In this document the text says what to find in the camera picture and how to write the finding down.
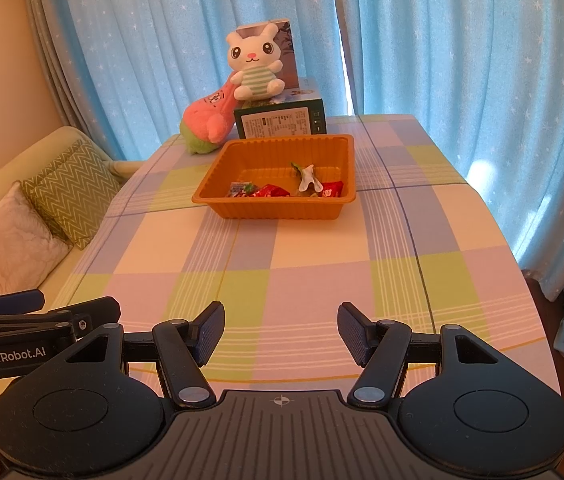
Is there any green carton box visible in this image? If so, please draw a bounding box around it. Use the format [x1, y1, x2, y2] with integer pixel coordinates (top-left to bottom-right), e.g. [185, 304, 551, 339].
[233, 77, 327, 140]

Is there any white cushion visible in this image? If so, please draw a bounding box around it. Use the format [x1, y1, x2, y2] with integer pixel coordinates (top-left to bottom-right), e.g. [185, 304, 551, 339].
[0, 181, 72, 296]

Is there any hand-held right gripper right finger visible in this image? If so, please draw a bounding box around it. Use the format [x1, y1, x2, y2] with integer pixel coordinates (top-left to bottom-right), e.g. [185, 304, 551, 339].
[338, 302, 500, 408]

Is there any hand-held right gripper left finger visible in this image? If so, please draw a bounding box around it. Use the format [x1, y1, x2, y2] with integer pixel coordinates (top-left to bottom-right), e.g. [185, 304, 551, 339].
[64, 301, 226, 408]

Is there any silver green snack bag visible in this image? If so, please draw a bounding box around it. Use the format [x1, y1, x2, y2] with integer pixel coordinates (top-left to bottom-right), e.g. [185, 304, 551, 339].
[289, 161, 323, 195]

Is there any green zigzag cushion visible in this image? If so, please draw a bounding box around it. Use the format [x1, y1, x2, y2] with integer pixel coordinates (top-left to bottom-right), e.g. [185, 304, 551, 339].
[21, 140, 124, 251]

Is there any tall printed box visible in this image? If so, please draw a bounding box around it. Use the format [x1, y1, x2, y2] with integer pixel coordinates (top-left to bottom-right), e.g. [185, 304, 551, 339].
[237, 17, 299, 88]

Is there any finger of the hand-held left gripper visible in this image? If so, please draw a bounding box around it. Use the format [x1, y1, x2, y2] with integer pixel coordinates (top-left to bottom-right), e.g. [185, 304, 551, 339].
[0, 289, 46, 317]
[44, 296, 122, 345]

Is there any pink plush toy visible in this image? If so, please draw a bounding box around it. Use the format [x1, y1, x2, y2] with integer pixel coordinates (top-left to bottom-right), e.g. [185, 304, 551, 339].
[180, 84, 237, 155]

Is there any white bunny plush toy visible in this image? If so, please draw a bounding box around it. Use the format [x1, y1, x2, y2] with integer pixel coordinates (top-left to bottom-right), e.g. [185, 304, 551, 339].
[225, 22, 285, 101]

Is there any orange plastic tray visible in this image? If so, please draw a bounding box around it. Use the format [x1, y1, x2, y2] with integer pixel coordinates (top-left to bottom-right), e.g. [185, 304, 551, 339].
[192, 134, 357, 221]

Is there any cream sofa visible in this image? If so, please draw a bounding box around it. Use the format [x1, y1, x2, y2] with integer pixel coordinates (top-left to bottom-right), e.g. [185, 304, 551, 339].
[0, 126, 143, 296]

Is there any blue star curtain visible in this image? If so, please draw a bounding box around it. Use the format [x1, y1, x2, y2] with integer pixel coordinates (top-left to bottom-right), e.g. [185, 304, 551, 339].
[42, 0, 353, 161]
[329, 0, 564, 281]

